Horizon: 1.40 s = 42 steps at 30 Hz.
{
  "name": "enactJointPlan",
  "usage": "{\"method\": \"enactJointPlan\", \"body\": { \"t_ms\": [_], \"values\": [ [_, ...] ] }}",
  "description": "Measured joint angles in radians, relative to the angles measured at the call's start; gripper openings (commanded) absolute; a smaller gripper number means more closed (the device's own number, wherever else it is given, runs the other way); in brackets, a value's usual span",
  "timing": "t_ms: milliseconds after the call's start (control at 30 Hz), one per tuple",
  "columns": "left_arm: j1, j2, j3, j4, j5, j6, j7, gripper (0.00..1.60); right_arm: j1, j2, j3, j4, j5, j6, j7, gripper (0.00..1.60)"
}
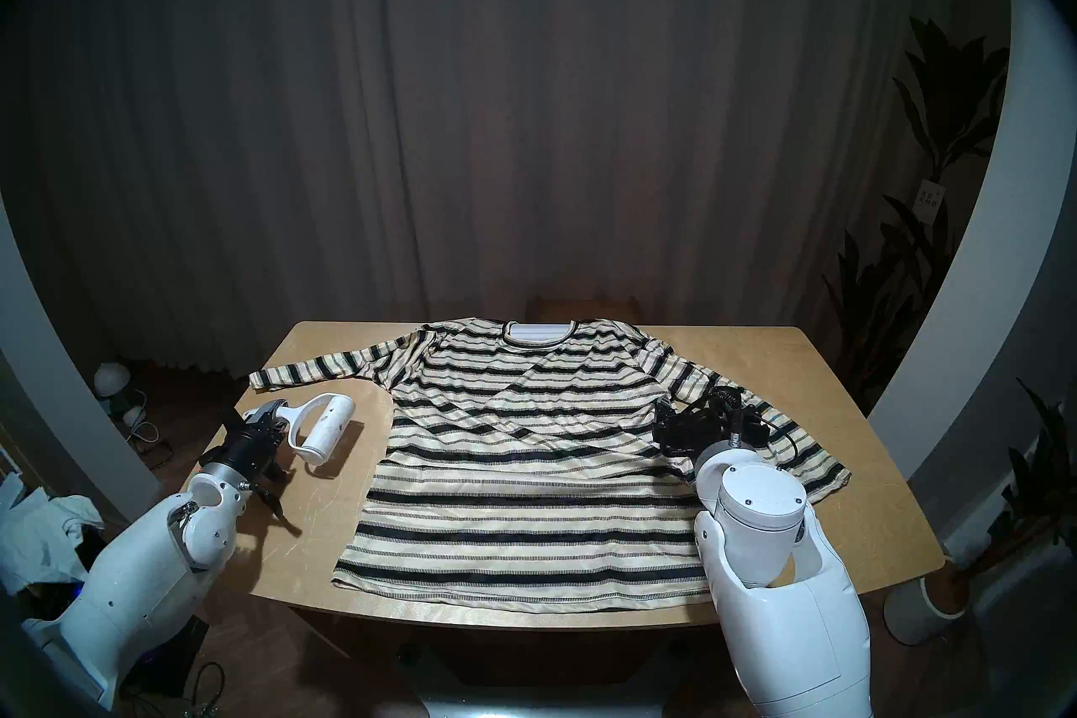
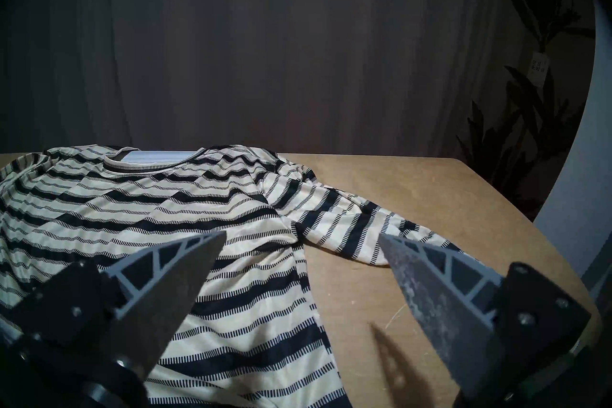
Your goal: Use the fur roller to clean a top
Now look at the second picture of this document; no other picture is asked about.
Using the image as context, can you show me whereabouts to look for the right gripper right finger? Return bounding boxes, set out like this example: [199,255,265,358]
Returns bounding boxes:
[379,234,593,401]

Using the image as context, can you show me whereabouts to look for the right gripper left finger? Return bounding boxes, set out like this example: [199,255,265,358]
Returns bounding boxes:
[12,230,226,381]

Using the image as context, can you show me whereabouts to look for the cream black striped long-sleeve top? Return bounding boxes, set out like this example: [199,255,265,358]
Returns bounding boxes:
[0,143,471,408]

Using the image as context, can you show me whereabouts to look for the white curved arch pillar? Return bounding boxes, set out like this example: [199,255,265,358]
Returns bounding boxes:
[533,0,612,293]

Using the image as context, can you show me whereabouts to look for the grey pleated curtain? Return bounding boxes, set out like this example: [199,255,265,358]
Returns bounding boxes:
[0,0,526,159]

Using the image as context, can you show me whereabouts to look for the tall dark leafy plant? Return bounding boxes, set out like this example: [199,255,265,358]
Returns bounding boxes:
[457,0,596,221]

